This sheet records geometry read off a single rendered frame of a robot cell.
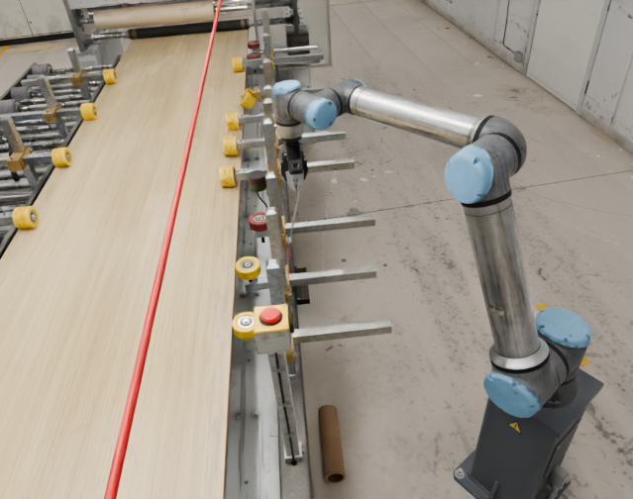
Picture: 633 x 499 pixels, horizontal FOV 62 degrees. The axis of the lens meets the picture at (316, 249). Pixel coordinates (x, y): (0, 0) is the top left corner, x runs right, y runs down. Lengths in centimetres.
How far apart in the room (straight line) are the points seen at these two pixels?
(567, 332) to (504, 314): 26
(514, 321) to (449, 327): 135
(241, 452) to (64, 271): 82
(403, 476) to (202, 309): 109
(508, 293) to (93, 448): 104
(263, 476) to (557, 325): 91
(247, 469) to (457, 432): 107
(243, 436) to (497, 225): 92
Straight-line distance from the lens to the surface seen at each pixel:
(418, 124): 147
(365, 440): 231
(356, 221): 191
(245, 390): 172
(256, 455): 159
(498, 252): 129
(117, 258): 187
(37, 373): 161
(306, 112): 157
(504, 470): 206
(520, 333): 141
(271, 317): 105
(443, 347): 263
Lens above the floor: 198
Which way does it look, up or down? 39 degrees down
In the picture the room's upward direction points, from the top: 5 degrees counter-clockwise
